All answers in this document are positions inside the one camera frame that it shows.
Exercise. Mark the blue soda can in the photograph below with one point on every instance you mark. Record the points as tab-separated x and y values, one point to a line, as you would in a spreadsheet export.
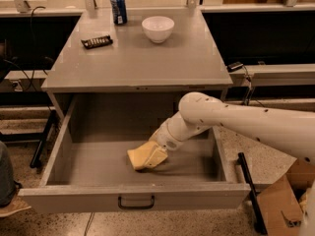
119	12

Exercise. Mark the brown cardboard box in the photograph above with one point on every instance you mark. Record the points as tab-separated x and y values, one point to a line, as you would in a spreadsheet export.
280	202

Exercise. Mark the black snack bar wrapper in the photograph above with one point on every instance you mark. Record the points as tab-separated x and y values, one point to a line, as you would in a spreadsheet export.
97	42

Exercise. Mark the black drawer handle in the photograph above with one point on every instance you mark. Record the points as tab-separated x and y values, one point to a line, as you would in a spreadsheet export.
136	203

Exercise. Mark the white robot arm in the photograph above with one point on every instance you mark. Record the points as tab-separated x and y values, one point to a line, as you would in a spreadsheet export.
289	131

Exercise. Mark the tan shoe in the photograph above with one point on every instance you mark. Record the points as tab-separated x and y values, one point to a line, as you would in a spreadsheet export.
17	204

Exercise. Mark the black table leg left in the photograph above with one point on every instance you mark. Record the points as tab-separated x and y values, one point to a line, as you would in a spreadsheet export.
39	137

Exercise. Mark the grey open top drawer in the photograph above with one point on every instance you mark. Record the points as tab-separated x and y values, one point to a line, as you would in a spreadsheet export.
89	169

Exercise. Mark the grey cabinet counter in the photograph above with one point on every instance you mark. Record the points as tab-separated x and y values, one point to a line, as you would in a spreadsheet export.
188	60

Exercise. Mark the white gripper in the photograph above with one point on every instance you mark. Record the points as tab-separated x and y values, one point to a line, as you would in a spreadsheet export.
164	138

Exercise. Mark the yellow sponge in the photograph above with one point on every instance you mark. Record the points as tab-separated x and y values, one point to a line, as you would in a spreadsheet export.
137	155

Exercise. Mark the person's leg in jeans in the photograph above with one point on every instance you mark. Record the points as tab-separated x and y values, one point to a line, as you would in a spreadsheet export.
7	184

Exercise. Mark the white bowl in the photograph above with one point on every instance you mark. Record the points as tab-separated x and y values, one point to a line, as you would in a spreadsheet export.
158	28

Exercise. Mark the black power adapter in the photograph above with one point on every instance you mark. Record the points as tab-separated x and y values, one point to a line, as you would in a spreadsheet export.
234	66

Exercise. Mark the black metal floor bar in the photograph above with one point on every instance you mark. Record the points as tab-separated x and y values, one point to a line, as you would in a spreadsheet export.
259	225

